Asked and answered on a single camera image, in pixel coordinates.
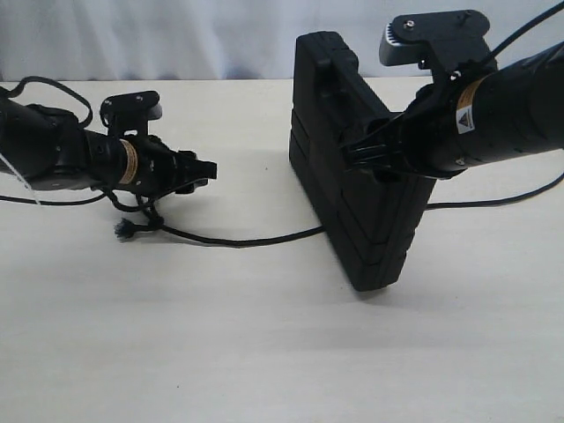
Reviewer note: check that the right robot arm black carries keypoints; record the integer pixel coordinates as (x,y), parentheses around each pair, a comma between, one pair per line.
(471,122)

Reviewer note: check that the black plastic carrying case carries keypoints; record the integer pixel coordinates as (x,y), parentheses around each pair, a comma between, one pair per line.
(370,215)

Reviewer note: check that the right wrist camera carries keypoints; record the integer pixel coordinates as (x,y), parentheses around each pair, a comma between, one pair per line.
(440,41)

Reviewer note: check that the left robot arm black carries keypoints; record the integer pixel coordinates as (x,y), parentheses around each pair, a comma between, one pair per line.
(51,150)

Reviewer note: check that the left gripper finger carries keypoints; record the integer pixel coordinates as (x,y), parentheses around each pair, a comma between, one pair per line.
(191,187)
(190,167)

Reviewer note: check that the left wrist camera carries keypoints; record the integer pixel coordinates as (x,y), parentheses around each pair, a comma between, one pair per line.
(127,112)

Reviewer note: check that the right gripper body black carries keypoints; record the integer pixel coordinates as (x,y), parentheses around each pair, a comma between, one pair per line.
(426,136)

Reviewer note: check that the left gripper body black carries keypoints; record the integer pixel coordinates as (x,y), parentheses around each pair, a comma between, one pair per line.
(150,167)

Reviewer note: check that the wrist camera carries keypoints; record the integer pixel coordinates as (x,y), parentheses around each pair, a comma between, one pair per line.
(440,41)
(127,112)

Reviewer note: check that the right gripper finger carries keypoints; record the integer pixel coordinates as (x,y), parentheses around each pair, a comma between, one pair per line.
(373,143)

